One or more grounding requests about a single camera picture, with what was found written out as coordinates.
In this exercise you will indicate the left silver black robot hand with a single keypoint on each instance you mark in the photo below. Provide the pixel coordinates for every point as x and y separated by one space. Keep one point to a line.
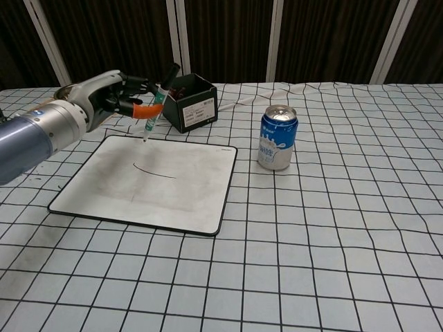
93 93

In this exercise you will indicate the green white marker pen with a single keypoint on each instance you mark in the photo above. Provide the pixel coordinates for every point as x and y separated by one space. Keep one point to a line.
157 103

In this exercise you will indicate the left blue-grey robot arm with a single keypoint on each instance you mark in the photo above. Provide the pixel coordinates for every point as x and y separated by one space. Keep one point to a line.
31 138

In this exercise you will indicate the white dry-erase board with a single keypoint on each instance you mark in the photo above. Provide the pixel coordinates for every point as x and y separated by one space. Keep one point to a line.
145 186

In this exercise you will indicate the stainless steel bowl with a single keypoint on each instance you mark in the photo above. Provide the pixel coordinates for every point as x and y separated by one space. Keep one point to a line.
65 91

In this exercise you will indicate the red black parts in box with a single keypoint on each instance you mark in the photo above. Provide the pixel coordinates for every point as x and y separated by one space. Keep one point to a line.
178 92

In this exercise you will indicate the black cardboard box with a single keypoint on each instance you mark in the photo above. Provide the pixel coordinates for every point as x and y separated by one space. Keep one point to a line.
194 110

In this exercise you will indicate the blue white drink can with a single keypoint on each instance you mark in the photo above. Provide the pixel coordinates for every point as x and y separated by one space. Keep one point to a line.
278 141

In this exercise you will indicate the white black checked tablecloth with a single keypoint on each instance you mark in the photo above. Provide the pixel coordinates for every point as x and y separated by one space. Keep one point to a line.
311 242

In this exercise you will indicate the white screen frame post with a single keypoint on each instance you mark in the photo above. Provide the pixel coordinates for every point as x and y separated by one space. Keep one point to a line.
178 38
277 41
391 41
48 45

